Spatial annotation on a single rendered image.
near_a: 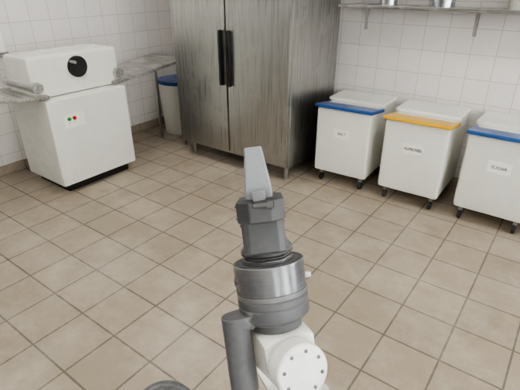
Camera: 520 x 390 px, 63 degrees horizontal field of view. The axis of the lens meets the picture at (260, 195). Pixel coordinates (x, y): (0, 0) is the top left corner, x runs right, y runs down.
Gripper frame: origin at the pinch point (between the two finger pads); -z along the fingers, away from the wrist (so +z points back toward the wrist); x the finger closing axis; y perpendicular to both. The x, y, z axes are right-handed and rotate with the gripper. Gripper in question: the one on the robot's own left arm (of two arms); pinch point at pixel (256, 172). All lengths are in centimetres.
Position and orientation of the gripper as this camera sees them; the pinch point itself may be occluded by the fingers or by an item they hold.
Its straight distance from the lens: 52.1
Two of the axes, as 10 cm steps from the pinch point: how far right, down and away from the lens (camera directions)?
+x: -0.1, 0.8, -10.0
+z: 1.3, 9.9, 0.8
